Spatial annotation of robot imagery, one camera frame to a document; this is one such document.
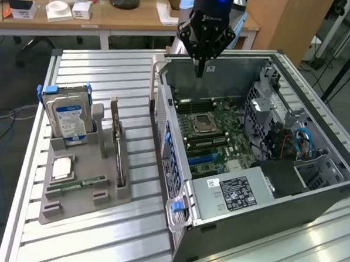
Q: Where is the blue expansion slot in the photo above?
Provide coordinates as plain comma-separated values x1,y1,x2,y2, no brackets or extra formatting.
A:
188,151,218,166

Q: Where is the white box black lid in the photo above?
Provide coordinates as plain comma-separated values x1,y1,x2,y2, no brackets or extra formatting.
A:
1,0,38,21

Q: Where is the blue wire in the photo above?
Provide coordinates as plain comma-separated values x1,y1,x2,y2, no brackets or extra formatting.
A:
292,127,317,159

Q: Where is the blue case latch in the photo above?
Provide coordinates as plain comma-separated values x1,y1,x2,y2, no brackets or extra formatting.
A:
170,200,184,216

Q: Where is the green RAM stick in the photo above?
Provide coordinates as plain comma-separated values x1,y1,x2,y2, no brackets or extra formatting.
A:
47,172,107,194

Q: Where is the white pedestal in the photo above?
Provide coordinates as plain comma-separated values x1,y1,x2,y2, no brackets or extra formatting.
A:
301,34,326,64

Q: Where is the grey plastic parts rack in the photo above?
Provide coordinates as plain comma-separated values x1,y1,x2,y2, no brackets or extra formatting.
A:
38,100,138,230

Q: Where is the hard disk blue caddy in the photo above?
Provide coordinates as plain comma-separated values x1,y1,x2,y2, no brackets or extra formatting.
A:
33,81,96,147

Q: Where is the perforated metal drive cage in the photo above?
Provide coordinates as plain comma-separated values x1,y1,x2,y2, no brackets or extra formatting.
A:
242,64,290,140

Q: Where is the wooden desk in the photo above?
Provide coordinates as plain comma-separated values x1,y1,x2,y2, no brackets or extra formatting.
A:
0,0,262,51

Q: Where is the white box round tape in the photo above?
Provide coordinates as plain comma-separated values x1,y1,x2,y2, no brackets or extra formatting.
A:
45,0,74,23

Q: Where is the grey power supply unit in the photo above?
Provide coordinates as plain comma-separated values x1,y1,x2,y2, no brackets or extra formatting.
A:
189,162,276,224

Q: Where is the grey disk bay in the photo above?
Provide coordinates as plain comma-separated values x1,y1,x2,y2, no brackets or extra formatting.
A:
292,153,350,193

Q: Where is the black open PC case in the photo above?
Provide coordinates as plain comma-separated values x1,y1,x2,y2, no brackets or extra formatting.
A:
140,42,350,262

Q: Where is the black office chair base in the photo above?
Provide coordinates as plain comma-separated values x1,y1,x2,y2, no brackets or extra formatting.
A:
12,34,57,70

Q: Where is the green graphics card black fan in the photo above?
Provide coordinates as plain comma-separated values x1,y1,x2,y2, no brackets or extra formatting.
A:
105,96,131,190

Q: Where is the green motherboard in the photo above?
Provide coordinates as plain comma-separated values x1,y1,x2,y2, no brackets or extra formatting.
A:
168,91,266,183

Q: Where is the silver CPU chip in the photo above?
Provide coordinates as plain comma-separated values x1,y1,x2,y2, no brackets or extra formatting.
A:
51,157,74,179

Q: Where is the CPU socket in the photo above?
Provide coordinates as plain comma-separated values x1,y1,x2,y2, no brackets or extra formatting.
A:
192,111,220,135

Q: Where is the wooden cabinet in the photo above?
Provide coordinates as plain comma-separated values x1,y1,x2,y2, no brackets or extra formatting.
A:
243,0,337,69

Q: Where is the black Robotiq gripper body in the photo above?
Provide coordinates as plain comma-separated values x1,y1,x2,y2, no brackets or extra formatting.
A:
188,0,234,61

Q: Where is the silver chipset heatsink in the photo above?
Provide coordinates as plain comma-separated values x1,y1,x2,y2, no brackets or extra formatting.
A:
227,159,244,172

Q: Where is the plain white box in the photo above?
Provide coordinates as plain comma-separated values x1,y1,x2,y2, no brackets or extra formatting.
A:
70,0,94,21

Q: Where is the black tripod leg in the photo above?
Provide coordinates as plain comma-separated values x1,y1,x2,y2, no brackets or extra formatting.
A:
320,0,350,104

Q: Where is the white paper stack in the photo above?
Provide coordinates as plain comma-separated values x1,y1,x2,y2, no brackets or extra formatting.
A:
155,2,181,27

